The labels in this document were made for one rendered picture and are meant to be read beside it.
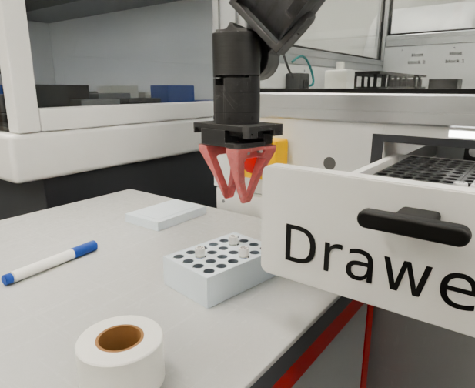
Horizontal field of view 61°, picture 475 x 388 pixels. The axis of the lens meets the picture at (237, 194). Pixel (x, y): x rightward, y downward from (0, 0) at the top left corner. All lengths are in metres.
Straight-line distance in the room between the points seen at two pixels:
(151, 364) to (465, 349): 0.52
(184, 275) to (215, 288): 0.04
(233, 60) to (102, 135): 0.63
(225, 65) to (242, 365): 0.32
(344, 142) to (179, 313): 0.39
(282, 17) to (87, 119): 0.66
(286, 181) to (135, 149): 0.79
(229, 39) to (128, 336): 0.32
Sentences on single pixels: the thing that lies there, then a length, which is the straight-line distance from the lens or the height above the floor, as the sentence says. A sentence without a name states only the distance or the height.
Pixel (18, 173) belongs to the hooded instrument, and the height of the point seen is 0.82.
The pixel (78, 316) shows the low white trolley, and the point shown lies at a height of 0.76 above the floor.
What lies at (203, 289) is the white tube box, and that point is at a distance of 0.46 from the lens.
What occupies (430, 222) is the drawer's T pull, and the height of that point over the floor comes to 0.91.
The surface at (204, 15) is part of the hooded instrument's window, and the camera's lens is 1.36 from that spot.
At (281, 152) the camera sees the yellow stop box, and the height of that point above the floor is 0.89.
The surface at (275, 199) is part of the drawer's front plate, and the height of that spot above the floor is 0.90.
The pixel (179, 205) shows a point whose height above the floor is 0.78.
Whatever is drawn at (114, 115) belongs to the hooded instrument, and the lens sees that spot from 1.08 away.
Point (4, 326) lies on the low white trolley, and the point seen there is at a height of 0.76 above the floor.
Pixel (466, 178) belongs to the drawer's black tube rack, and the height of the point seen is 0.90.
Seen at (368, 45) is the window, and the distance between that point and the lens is 0.69.
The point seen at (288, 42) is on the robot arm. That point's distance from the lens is 0.49.
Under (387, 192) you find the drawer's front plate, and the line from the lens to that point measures 0.34.
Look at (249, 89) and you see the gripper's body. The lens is 0.49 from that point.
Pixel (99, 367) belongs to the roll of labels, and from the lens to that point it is 0.34.
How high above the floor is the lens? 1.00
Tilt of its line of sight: 15 degrees down
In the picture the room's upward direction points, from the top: straight up
